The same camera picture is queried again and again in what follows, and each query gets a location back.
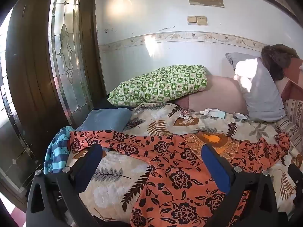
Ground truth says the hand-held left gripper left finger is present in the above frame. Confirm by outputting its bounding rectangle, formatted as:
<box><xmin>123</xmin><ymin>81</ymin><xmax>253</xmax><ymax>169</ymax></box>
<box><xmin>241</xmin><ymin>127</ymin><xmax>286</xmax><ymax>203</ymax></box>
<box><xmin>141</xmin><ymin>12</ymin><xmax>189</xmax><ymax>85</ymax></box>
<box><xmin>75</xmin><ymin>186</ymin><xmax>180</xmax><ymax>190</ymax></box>
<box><xmin>26</xmin><ymin>144</ymin><xmax>103</xmax><ymax>227</ymax></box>

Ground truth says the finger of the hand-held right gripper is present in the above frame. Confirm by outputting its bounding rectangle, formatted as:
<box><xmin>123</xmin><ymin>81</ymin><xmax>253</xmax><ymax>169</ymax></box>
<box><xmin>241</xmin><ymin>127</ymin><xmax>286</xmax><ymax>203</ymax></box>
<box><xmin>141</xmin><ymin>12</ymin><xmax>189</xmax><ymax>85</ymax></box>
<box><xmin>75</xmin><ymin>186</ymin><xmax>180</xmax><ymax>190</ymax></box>
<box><xmin>287</xmin><ymin>163</ymin><xmax>303</xmax><ymax>208</ymax></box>

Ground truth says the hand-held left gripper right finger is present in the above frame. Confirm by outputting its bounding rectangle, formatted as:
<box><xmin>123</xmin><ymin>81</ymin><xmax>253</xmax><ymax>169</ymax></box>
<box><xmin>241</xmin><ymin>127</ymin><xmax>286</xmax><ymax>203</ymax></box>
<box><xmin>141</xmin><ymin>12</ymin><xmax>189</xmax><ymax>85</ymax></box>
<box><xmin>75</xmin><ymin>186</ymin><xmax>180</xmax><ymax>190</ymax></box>
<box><xmin>201</xmin><ymin>144</ymin><xmax>288</xmax><ymax>227</ymax></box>

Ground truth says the orange floral garment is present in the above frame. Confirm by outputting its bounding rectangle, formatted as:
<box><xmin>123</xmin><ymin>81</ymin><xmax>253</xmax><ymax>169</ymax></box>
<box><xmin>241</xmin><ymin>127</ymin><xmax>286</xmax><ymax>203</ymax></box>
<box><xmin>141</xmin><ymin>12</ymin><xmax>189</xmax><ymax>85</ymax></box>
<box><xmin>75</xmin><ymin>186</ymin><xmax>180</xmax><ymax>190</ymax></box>
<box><xmin>69</xmin><ymin>130</ymin><xmax>291</xmax><ymax>227</ymax></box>

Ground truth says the blue striped garment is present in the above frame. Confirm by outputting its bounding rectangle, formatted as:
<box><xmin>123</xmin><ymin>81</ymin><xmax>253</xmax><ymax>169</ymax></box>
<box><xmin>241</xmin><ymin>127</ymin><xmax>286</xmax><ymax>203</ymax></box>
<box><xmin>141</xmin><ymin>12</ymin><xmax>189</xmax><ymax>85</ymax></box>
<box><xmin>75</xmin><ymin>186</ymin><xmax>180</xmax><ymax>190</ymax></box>
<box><xmin>44</xmin><ymin>126</ymin><xmax>71</xmax><ymax>174</ymax></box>

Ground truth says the blue folded cloth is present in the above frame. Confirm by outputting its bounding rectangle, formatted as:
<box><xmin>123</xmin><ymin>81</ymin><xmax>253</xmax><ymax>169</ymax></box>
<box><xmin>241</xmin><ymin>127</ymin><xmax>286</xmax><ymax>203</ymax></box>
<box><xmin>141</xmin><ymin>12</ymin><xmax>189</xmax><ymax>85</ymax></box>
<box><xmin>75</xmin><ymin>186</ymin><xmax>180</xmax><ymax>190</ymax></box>
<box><xmin>76</xmin><ymin>107</ymin><xmax>132</xmax><ymax>133</ymax></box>

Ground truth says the white small sock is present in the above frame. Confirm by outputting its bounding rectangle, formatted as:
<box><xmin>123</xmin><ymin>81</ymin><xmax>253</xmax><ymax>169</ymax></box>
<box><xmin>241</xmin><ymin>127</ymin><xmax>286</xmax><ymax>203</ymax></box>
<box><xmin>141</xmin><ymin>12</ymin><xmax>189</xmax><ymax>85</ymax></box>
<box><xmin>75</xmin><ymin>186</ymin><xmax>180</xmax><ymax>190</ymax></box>
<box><xmin>200</xmin><ymin>108</ymin><xmax>219</xmax><ymax>118</ymax></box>

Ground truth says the pink striped blanket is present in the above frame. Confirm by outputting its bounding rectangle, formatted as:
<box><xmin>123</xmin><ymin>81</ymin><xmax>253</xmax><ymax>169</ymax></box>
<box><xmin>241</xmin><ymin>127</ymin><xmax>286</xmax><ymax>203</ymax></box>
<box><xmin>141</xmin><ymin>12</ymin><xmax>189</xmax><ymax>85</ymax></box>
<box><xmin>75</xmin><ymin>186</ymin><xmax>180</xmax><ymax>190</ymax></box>
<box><xmin>275</xmin><ymin>58</ymin><xmax>303</xmax><ymax>149</ymax></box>

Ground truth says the leaf print blanket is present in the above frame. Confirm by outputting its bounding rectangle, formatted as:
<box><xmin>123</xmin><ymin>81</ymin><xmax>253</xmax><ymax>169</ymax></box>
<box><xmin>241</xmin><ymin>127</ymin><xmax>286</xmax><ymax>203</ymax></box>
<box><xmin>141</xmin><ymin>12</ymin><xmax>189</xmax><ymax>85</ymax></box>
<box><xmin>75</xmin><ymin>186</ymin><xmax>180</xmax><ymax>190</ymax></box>
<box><xmin>66</xmin><ymin>102</ymin><xmax>303</xmax><ymax>221</ymax></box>

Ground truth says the pink pillow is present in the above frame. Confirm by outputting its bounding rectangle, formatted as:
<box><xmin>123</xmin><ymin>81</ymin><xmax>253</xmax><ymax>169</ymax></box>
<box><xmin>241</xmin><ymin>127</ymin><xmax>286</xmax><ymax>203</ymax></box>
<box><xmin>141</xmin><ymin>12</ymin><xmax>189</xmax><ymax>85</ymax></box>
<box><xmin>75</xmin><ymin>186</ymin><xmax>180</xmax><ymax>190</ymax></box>
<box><xmin>175</xmin><ymin>75</ymin><xmax>249</xmax><ymax>114</ymax></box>

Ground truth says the grey pillow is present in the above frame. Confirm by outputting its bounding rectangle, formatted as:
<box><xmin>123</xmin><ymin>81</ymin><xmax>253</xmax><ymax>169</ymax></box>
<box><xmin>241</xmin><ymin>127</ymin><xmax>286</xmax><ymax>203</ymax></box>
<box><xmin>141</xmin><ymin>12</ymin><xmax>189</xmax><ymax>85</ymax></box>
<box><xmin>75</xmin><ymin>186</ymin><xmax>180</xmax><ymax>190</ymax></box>
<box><xmin>225</xmin><ymin>52</ymin><xmax>286</xmax><ymax>123</ymax></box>

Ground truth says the green checked pillow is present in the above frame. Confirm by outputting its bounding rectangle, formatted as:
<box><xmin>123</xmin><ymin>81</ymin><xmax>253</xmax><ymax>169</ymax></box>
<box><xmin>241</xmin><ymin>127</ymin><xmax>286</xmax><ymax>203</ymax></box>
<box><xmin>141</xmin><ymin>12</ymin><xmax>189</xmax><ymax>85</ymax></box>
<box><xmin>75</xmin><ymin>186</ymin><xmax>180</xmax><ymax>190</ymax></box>
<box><xmin>108</xmin><ymin>65</ymin><xmax>208</xmax><ymax>107</ymax></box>

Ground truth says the wooden door with leaded glass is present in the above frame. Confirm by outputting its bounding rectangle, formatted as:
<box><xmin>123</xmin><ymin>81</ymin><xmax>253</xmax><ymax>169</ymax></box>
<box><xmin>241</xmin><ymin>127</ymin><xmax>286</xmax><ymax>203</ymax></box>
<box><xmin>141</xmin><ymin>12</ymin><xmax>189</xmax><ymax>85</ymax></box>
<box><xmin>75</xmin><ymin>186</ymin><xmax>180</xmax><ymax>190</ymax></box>
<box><xmin>5</xmin><ymin>0</ymin><xmax>107</xmax><ymax>133</ymax></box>

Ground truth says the brown furry blanket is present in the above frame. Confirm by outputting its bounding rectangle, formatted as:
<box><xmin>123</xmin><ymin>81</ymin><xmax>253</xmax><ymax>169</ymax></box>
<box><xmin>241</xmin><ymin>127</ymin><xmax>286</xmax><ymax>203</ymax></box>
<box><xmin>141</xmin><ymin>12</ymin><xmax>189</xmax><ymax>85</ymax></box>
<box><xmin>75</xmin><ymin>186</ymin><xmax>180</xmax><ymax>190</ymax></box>
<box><xmin>261</xmin><ymin>44</ymin><xmax>300</xmax><ymax>81</ymax></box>

